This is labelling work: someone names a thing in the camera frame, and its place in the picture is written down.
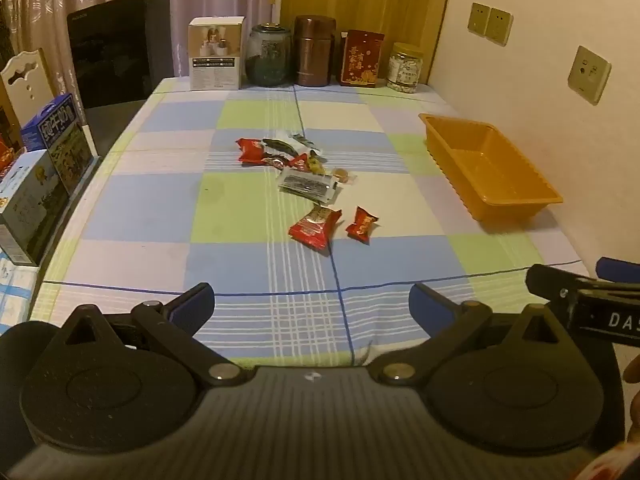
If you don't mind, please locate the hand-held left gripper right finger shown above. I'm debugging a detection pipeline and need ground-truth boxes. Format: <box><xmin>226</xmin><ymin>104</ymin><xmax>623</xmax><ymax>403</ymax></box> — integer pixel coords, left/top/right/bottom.
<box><xmin>367</xmin><ymin>282</ymin><xmax>566</xmax><ymax>387</ymax></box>

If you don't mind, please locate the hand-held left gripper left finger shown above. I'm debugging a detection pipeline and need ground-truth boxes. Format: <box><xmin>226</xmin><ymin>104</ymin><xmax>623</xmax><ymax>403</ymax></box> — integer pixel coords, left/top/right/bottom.
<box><xmin>59</xmin><ymin>282</ymin><xmax>256</xmax><ymax>388</ymax></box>

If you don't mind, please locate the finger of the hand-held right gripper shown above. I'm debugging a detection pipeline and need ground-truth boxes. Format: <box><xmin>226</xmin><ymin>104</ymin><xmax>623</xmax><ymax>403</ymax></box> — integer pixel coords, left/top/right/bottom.
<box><xmin>596</xmin><ymin>257</ymin><xmax>640</xmax><ymax>283</ymax></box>
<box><xmin>526</xmin><ymin>263</ymin><xmax>596</xmax><ymax>311</ymax></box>

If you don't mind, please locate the orange plastic tray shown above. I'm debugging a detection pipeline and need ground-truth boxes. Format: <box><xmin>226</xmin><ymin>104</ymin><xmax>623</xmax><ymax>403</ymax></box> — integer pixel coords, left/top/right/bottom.
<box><xmin>419</xmin><ymin>113</ymin><xmax>564</xmax><ymax>222</ymax></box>

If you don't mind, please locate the red snack packet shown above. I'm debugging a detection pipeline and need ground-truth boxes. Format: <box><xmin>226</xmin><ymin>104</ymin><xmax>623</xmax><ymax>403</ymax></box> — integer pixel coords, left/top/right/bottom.
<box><xmin>288</xmin><ymin>205</ymin><xmax>343</xmax><ymax>251</ymax></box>
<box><xmin>236</xmin><ymin>138</ymin><xmax>266</xmax><ymax>164</ymax></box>

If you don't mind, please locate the silver dark snack packet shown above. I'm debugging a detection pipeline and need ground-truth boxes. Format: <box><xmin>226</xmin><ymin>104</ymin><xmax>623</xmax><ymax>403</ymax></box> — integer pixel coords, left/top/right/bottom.
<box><xmin>277</xmin><ymin>167</ymin><xmax>342</xmax><ymax>206</ymax></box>

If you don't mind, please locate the white green-edged snack packet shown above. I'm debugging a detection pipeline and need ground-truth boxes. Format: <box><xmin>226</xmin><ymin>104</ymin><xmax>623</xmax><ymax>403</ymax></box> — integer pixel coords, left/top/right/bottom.
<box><xmin>261</xmin><ymin>136</ymin><xmax>301</xmax><ymax>157</ymax></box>

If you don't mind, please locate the person's right hand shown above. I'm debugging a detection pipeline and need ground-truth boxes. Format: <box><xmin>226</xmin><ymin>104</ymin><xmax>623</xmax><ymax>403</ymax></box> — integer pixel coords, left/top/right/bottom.
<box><xmin>622</xmin><ymin>355</ymin><xmax>640</xmax><ymax>461</ymax></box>

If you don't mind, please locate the blue white pack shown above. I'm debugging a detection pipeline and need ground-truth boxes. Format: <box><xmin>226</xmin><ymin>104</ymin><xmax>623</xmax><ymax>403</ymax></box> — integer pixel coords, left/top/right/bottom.
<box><xmin>0</xmin><ymin>252</ymin><xmax>44</xmax><ymax>334</ymax></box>

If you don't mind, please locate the pale milk carton box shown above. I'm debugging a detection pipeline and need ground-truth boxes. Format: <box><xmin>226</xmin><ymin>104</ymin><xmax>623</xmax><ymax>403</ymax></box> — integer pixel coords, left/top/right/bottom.
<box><xmin>0</xmin><ymin>150</ymin><xmax>70</xmax><ymax>266</ymax></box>

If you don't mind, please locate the blue milk carton box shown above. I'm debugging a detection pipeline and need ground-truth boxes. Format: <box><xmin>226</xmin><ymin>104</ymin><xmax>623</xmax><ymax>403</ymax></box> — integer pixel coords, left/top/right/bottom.
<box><xmin>21</xmin><ymin>93</ymin><xmax>96</xmax><ymax>197</ymax></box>

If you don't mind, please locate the clear plastic candy jar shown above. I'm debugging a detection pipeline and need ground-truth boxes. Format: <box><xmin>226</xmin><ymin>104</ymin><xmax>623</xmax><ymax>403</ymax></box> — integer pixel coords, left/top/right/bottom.
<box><xmin>387</xmin><ymin>42</ymin><xmax>424</xmax><ymax>95</ymax></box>

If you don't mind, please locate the white picture carton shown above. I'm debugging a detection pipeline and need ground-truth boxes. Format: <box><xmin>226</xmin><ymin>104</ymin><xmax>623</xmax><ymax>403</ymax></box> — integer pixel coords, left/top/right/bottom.
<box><xmin>188</xmin><ymin>16</ymin><xmax>246</xmax><ymax>91</ymax></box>

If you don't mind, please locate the red gift box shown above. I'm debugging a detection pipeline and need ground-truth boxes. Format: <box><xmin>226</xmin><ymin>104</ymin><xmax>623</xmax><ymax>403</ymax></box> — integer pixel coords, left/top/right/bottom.
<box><xmin>340</xmin><ymin>29</ymin><xmax>386</xmax><ymax>89</ymax></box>

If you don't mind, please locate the green glass jar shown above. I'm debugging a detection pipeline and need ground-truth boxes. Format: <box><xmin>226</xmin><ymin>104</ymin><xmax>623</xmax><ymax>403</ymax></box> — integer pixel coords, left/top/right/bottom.
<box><xmin>247</xmin><ymin>23</ymin><xmax>293</xmax><ymax>88</ymax></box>

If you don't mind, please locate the black flat screen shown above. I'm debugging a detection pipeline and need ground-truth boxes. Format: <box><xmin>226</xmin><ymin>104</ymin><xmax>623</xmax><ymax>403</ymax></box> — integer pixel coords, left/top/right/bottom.
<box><xmin>67</xmin><ymin>0</ymin><xmax>174</xmax><ymax>157</ymax></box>

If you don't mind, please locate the white carved chair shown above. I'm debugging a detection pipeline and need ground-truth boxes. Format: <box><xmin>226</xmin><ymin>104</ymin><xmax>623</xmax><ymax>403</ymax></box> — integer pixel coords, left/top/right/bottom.
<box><xmin>0</xmin><ymin>48</ymin><xmax>56</xmax><ymax>127</ymax></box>

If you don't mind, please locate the brown metal canister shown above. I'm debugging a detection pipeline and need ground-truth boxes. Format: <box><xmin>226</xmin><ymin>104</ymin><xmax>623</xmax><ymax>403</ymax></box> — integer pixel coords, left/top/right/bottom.
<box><xmin>293</xmin><ymin>14</ymin><xmax>337</xmax><ymax>87</ymax></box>

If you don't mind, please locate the beige wall socket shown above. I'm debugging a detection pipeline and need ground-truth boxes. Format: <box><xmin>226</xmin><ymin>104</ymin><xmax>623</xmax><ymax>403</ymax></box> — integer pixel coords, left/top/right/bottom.
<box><xmin>567</xmin><ymin>45</ymin><xmax>612</xmax><ymax>106</ymax></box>

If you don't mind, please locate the beige wall switch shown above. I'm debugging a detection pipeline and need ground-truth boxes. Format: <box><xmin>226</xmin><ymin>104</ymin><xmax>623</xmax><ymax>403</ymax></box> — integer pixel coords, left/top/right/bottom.
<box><xmin>468</xmin><ymin>2</ymin><xmax>491</xmax><ymax>37</ymax></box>
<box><xmin>487</xmin><ymin>7</ymin><xmax>514</xmax><ymax>44</ymax></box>

